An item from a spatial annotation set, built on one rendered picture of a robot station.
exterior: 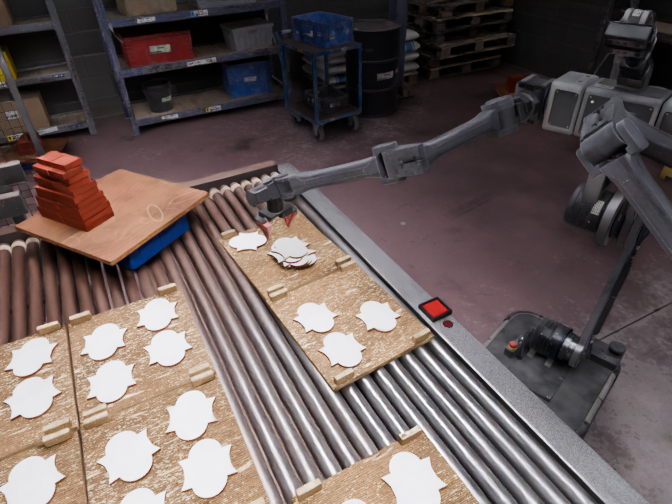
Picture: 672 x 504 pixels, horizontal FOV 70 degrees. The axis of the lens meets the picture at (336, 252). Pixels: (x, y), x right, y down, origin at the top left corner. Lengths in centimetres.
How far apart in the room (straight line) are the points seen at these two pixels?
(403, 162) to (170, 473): 95
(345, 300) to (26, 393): 92
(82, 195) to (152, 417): 86
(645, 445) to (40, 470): 231
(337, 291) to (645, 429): 166
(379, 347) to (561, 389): 114
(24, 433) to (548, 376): 194
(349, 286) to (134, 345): 68
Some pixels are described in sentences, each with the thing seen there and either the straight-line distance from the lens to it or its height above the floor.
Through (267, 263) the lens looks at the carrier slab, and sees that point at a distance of 173.
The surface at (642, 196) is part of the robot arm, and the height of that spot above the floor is 150.
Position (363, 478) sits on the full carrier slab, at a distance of 119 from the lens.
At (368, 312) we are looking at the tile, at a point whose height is 95.
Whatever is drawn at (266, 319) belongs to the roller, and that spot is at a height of 92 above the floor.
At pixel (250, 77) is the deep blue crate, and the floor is 35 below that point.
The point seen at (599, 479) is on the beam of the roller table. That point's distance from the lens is 134.
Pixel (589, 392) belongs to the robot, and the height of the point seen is 24.
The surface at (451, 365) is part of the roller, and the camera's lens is 143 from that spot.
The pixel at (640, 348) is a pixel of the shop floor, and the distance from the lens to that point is 308.
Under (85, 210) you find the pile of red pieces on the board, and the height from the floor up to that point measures 112.
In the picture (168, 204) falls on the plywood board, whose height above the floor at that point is 104.
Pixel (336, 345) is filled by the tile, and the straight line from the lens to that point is 141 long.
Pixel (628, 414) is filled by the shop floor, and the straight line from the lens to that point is 274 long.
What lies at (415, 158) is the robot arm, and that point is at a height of 143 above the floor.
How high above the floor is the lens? 199
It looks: 37 degrees down
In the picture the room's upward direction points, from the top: 2 degrees counter-clockwise
